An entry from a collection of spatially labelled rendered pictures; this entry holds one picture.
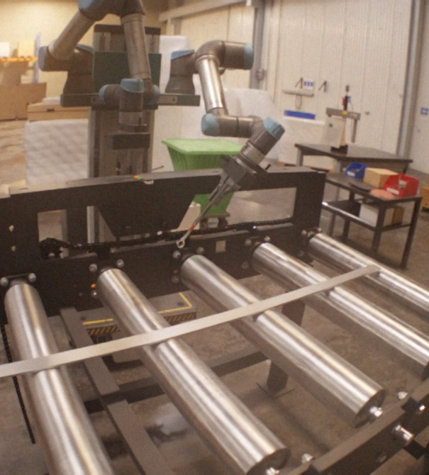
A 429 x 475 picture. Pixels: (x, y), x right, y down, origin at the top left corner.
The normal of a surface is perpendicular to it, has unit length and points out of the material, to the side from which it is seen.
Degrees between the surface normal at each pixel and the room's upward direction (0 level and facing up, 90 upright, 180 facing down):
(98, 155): 90
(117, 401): 0
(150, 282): 90
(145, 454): 0
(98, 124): 90
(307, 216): 90
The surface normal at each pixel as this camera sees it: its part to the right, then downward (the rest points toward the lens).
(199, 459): 0.07, -0.93
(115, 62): 0.43, 0.36
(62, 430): -0.14, -0.87
